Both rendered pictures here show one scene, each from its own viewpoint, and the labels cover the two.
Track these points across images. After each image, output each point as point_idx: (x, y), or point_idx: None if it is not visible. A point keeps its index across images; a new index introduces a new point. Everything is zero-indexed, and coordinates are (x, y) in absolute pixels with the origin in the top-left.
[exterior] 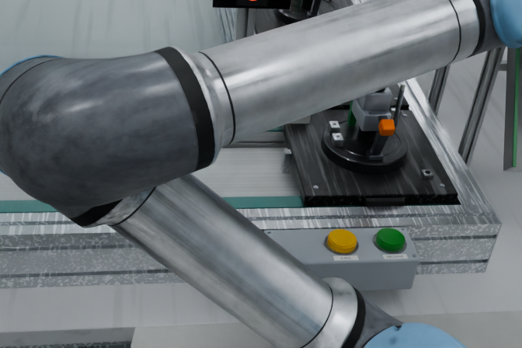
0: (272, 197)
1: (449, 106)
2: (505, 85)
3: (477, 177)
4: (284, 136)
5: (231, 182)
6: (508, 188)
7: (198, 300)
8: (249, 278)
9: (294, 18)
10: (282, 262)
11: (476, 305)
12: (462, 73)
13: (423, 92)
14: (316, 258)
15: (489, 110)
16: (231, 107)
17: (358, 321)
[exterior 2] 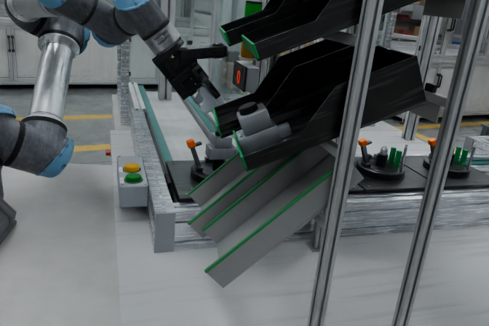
0: None
1: (369, 263)
2: (448, 303)
3: (266, 264)
4: None
5: None
6: (259, 278)
7: None
8: (35, 84)
9: (356, 161)
10: (43, 87)
11: (122, 246)
12: (441, 277)
13: (379, 252)
14: (120, 164)
15: (383, 285)
16: None
17: (28, 118)
